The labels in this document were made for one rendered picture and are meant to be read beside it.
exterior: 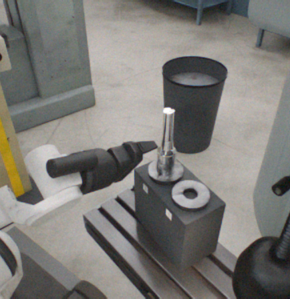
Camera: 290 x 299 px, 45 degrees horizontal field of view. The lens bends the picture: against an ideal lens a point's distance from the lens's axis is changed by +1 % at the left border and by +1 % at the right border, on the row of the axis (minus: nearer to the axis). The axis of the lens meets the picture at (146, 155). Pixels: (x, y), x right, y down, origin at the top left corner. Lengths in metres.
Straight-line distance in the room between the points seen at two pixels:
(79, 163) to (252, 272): 0.38
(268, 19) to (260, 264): 0.22
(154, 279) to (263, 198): 0.49
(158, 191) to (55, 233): 1.50
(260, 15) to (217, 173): 2.32
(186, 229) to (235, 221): 1.56
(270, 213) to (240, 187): 2.07
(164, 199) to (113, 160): 0.16
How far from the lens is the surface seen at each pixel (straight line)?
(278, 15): 0.34
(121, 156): 0.74
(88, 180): 0.68
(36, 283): 1.42
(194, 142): 2.69
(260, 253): 0.36
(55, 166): 0.61
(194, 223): 0.79
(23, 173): 2.41
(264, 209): 0.49
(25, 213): 0.64
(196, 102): 2.45
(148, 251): 0.95
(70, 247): 2.18
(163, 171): 0.84
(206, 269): 0.93
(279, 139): 0.43
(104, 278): 2.04
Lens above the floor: 1.75
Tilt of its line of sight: 40 degrees down
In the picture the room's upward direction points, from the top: straight up
